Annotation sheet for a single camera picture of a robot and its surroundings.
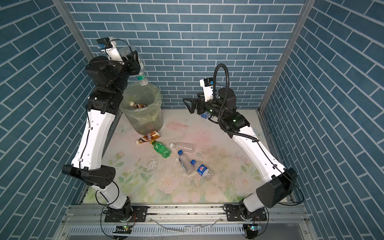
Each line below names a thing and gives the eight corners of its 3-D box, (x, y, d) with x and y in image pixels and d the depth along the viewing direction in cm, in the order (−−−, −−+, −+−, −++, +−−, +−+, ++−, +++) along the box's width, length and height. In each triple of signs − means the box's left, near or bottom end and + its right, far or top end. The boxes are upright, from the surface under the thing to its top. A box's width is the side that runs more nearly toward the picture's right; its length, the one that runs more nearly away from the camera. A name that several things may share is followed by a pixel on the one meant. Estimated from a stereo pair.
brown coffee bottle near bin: (137, 147, 98) (136, 144, 95) (135, 141, 100) (134, 138, 98) (160, 137, 103) (160, 134, 100) (158, 132, 106) (157, 129, 103)
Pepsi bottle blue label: (189, 167, 91) (189, 163, 87) (195, 161, 94) (194, 157, 90) (208, 183, 85) (209, 180, 81) (214, 175, 88) (214, 172, 84)
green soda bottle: (149, 146, 100) (147, 142, 97) (154, 141, 103) (152, 138, 99) (166, 159, 94) (165, 155, 91) (171, 153, 97) (170, 150, 93)
